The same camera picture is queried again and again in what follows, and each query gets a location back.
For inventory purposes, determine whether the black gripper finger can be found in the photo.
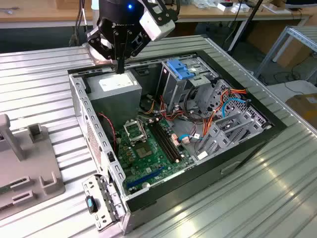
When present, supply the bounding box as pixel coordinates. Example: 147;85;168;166
120;30;150;74
86;26;121;75

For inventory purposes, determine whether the orange power wire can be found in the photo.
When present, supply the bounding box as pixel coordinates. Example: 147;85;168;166
202;88;248;138

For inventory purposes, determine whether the blue data wire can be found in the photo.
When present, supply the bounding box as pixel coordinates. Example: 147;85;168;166
221;97;253;119

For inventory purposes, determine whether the small cardboard box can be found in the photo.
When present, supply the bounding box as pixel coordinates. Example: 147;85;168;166
54;0;92;10

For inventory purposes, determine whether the blue plastic cage latch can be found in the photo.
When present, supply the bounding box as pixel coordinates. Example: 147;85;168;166
167;59;196;80

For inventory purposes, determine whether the grey optical drive cage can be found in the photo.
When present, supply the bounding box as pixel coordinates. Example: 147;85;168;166
156;56;220;112

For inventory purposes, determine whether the grey power supply unit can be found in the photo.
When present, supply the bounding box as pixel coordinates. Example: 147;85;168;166
84;70;142;127

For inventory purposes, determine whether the wooden desk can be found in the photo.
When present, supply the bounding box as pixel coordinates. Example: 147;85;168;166
0;0;94;28
173;0;314;53

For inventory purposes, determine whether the CPU socket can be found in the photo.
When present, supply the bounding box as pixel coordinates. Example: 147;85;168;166
123;119;146;147

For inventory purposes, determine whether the black case fan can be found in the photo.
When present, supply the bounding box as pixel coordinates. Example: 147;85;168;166
98;113;117;152

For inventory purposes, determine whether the white box black lid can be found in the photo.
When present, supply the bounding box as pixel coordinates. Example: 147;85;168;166
217;1;234;12

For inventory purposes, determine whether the black RAM slot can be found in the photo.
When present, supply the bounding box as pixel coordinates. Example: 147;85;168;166
152;122;178;162
157;120;183;160
155;121;180;161
149;122;175;163

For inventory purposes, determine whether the square brown chipset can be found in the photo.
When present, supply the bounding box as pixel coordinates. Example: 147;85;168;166
135;145;152;159

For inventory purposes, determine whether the plain white box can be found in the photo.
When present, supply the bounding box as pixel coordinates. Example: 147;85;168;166
230;2;251;13

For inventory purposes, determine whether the green motherboard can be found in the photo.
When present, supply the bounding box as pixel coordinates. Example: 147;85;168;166
116;118;195;196

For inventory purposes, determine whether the large cardboard box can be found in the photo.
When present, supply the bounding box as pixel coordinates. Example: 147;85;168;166
247;17;314;69

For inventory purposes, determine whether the grey parts rack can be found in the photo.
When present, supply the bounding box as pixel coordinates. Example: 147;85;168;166
0;114;66;213

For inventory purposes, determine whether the blue expansion slot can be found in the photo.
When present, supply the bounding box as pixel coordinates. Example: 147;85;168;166
126;166;164;189

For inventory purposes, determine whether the black open PC case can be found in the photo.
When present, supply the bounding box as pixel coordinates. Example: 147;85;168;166
68;49;288;235

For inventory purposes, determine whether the black and blue latch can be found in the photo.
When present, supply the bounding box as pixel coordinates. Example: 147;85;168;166
85;195;98;214

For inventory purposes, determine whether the grey metal shelf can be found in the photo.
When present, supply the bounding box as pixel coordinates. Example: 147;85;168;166
255;24;317;82

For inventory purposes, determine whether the cardboard box with label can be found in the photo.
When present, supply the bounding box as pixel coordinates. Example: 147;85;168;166
286;93;317;129

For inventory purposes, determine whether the brown square base plate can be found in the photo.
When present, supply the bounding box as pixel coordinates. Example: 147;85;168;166
83;42;117;66

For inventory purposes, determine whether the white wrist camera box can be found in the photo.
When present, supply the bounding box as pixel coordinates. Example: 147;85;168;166
139;9;176;42

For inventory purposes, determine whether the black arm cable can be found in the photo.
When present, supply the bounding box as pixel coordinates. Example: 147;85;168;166
69;7;88;47

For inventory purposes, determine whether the small silver wrist camera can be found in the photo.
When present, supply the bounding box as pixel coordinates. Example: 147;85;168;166
145;0;179;25

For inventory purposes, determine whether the red orange wire harness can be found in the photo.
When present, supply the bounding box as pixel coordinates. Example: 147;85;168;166
137;95;189;122

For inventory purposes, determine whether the silver hinged slot bracket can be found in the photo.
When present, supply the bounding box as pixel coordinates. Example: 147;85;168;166
82;173;127;233

